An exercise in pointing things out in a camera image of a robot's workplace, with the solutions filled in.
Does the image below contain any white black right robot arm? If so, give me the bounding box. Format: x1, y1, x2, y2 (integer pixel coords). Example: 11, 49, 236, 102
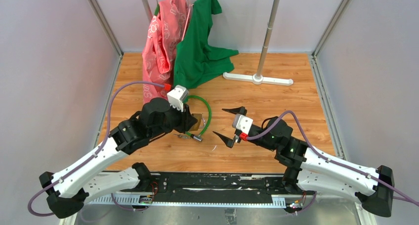
216, 106, 394, 218

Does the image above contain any brass padlock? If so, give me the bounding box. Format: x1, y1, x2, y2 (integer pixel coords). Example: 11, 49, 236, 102
190, 113, 207, 131

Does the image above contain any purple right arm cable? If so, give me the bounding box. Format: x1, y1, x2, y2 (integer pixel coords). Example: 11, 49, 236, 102
239, 110, 419, 207

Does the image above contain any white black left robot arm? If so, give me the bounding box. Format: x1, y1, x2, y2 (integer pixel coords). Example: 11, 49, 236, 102
39, 98, 200, 219

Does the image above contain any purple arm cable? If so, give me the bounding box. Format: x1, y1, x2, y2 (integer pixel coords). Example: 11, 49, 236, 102
27, 81, 172, 217
239, 110, 419, 207

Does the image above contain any white clothes rack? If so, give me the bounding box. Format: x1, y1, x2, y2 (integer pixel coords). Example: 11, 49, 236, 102
136, 0, 294, 87

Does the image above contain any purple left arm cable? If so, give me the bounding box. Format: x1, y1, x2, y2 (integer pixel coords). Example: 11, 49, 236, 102
27, 81, 172, 217

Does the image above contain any green cable lock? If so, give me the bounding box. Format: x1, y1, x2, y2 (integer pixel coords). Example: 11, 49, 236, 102
174, 95, 212, 142

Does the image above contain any pink patterned garment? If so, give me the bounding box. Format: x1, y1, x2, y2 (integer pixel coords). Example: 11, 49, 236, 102
142, 0, 191, 103

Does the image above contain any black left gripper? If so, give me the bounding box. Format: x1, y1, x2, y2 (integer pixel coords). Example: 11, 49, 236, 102
149, 100, 199, 139

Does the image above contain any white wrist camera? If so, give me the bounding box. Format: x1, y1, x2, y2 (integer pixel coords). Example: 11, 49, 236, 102
232, 114, 253, 135
167, 85, 189, 112

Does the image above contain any aluminium frame rail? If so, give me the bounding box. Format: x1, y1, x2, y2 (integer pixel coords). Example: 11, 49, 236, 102
59, 171, 377, 225

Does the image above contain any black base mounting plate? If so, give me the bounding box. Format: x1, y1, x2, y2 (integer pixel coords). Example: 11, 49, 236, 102
124, 172, 314, 204

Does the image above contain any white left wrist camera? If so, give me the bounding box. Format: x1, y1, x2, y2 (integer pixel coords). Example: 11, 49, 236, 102
167, 85, 189, 112

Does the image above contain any green t-shirt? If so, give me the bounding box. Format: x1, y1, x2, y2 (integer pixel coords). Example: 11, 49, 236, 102
173, 0, 239, 89

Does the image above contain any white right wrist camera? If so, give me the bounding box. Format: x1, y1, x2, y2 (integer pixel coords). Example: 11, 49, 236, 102
232, 114, 253, 135

